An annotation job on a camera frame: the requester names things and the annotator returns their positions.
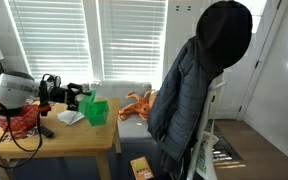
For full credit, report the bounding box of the white tote bag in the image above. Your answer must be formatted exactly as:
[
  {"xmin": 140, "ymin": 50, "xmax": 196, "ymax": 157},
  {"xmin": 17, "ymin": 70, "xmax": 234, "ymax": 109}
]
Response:
[{"xmin": 195, "ymin": 131, "xmax": 220, "ymax": 180}]

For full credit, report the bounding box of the white coat rack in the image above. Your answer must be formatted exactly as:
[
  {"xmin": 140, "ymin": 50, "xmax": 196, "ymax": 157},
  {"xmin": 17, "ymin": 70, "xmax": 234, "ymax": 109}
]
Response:
[{"xmin": 186, "ymin": 73, "xmax": 228, "ymax": 180}]

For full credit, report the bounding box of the dark doormat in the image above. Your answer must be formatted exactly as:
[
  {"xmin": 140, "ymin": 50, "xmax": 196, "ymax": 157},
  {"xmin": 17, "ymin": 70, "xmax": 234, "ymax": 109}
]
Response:
[{"xmin": 206, "ymin": 119, "xmax": 247, "ymax": 169}]

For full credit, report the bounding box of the light wooden table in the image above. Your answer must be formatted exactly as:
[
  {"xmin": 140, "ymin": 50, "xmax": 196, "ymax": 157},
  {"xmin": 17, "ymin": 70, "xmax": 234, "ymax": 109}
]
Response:
[{"xmin": 0, "ymin": 97, "xmax": 122, "ymax": 180}]

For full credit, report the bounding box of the orange plush toy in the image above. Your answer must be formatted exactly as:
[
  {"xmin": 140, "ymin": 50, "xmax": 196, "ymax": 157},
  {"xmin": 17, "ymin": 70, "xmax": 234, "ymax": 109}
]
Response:
[{"xmin": 117, "ymin": 89, "xmax": 158, "ymax": 122}]

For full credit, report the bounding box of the white window blind beside door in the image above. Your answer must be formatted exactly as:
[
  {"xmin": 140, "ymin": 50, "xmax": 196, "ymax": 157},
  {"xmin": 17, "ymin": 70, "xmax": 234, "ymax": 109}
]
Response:
[{"xmin": 97, "ymin": 0, "xmax": 168, "ymax": 83}]

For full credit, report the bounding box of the wide white window blind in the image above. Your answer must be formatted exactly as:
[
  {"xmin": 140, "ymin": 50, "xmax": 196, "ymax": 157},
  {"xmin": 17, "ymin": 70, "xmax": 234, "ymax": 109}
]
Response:
[{"xmin": 4, "ymin": 0, "xmax": 93, "ymax": 83}]

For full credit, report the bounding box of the red printed flyer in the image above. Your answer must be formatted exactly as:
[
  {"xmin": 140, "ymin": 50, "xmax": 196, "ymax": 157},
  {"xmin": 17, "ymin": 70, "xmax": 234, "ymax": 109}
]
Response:
[{"xmin": 1, "ymin": 128, "xmax": 40, "ymax": 143}]

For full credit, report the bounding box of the white door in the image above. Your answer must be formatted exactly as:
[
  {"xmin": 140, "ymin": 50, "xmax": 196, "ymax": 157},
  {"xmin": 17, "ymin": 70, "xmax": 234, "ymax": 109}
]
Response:
[{"xmin": 213, "ymin": 0, "xmax": 288, "ymax": 121}]

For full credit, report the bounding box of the green plastic lidded container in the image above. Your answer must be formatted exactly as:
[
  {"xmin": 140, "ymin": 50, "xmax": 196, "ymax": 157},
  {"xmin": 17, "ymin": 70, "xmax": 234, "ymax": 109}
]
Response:
[{"xmin": 78, "ymin": 89, "xmax": 110, "ymax": 128}]

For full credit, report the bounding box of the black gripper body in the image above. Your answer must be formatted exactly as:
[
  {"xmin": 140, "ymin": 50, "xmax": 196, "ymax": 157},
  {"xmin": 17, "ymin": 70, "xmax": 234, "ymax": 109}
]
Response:
[{"xmin": 48, "ymin": 83, "xmax": 78, "ymax": 110}]

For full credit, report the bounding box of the white paper napkin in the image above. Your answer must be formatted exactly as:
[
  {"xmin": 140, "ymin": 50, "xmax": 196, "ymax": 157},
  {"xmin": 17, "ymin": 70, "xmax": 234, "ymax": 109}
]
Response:
[{"xmin": 56, "ymin": 109, "xmax": 86, "ymax": 126}]

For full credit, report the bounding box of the black remote control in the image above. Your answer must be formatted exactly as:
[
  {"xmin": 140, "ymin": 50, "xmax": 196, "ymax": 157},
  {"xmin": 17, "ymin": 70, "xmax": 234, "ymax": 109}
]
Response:
[{"xmin": 38, "ymin": 124, "xmax": 56, "ymax": 139}]

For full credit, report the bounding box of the grey fabric sofa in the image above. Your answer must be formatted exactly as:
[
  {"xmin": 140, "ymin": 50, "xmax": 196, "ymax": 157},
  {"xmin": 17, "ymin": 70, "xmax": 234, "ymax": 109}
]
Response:
[{"xmin": 22, "ymin": 79, "xmax": 158, "ymax": 180}]

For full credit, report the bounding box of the blue puffer jacket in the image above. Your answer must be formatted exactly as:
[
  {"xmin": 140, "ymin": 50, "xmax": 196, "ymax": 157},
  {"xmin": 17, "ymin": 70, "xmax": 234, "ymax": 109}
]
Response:
[{"xmin": 147, "ymin": 35, "xmax": 225, "ymax": 174}]

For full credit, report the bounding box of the black hat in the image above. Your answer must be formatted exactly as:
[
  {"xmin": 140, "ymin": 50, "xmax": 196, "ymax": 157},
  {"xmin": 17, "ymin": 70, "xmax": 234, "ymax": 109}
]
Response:
[{"xmin": 195, "ymin": 0, "xmax": 254, "ymax": 73}]

